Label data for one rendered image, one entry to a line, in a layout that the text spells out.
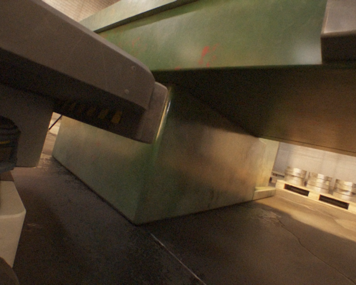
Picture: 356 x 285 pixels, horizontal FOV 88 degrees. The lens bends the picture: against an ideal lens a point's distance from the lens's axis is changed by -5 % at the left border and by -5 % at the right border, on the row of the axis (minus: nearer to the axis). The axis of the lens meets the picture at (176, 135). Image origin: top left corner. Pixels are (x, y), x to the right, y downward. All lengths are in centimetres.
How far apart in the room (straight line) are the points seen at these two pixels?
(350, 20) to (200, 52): 31
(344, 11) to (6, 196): 58
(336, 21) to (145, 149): 57
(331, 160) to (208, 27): 508
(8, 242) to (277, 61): 54
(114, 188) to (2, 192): 44
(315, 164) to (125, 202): 507
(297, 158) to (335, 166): 80
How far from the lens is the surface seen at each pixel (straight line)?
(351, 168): 542
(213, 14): 59
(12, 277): 27
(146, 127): 16
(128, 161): 74
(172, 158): 71
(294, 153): 563
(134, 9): 88
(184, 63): 56
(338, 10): 38
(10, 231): 38
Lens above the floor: 31
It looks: 2 degrees up
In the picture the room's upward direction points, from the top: 16 degrees clockwise
